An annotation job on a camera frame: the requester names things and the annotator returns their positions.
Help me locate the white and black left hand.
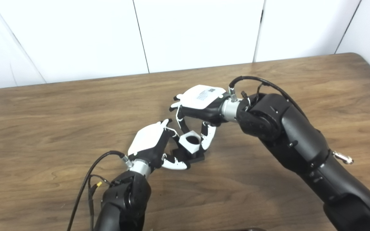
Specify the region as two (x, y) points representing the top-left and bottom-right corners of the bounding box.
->
(127, 119), (190, 170)

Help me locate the white and black right hand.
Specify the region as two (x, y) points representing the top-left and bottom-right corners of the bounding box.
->
(169, 85), (230, 151)

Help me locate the white square piece with hole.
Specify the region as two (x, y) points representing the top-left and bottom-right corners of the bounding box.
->
(179, 130), (202, 152)

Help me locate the black peg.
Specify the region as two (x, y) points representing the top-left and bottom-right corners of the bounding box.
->
(172, 141), (206, 162)

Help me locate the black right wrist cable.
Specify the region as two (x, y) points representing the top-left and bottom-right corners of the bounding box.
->
(229, 76), (307, 119)

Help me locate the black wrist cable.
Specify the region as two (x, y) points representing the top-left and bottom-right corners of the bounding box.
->
(229, 76), (307, 119)
(67, 150), (131, 231)

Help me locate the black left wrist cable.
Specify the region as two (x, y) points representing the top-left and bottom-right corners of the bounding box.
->
(67, 150), (131, 231)

